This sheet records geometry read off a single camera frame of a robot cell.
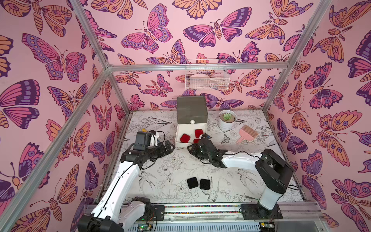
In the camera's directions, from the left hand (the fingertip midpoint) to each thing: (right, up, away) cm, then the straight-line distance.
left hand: (170, 148), depth 78 cm
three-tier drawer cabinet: (+12, +17, +10) cm, 23 cm away
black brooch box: (+12, -21, +5) cm, 24 cm away
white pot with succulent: (+37, +16, +22) cm, 46 cm away
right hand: (+7, -3, +8) cm, 11 cm away
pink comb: (+53, +6, +28) cm, 60 cm away
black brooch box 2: (+19, -21, +4) cm, 29 cm away
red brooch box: (+17, +8, +19) cm, 27 cm away
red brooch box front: (+8, +4, +17) cm, 19 cm away
